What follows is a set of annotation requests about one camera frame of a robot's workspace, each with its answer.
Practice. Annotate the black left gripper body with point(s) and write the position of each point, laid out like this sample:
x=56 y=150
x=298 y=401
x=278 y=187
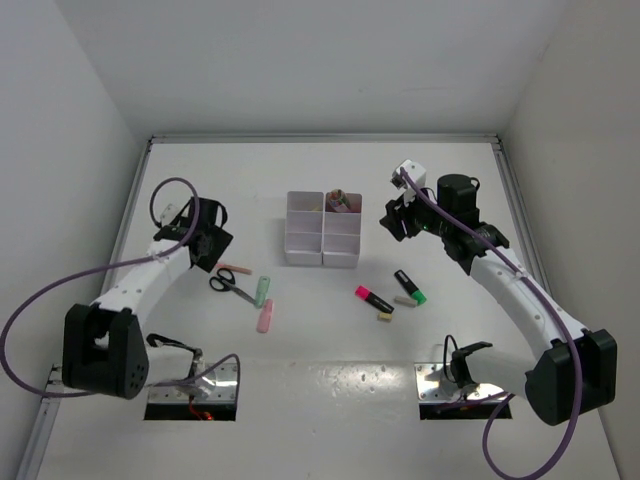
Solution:
x=219 y=240

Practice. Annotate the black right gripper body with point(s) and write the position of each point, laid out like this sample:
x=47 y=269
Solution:
x=419 y=215

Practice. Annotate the orange highlighter pen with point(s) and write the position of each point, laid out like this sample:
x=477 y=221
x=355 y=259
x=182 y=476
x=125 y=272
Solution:
x=235 y=269

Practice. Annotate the clear bottle of coloured pins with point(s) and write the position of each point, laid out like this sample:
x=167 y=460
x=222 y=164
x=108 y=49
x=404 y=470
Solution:
x=337 y=201

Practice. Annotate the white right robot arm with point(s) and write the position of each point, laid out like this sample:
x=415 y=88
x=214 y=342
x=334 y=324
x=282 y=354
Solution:
x=570 y=369

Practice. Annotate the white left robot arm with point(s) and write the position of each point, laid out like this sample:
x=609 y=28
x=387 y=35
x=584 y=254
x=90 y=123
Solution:
x=104 y=349

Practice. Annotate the green correction tape case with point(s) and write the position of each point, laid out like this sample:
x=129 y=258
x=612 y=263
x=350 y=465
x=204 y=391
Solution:
x=261 y=291

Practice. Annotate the pink black highlighter marker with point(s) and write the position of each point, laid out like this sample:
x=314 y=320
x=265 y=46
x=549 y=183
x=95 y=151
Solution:
x=374 y=300

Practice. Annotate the green black highlighter marker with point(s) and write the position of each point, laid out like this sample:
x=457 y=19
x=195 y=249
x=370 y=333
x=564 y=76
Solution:
x=410 y=287

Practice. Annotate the white divided organiser left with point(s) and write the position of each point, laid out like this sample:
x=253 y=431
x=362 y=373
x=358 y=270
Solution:
x=303 y=229

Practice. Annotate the beige eraser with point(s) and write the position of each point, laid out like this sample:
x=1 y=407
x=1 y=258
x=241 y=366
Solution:
x=384 y=317

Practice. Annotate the pink correction tape case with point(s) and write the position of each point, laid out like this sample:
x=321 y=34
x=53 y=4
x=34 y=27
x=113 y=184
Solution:
x=265 y=317

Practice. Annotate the black handled scissors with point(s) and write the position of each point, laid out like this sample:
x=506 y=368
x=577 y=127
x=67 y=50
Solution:
x=224 y=281

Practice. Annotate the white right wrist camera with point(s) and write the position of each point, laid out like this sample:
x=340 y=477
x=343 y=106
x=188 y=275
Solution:
x=409 y=177

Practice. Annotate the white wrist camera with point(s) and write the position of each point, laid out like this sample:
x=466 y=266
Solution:
x=169 y=214
x=409 y=177

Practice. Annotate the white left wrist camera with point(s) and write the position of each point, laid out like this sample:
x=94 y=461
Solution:
x=169 y=214

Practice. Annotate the aluminium frame rail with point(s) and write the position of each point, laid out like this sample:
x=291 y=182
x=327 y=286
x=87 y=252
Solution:
x=519 y=214

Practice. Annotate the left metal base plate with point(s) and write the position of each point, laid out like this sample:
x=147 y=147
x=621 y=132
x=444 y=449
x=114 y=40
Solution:
x=217 y=387

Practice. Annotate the metal base plate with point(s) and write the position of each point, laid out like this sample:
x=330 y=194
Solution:
x=217 y=387
x=433 y=388

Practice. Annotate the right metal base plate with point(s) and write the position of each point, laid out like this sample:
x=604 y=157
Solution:
x=433 y=388

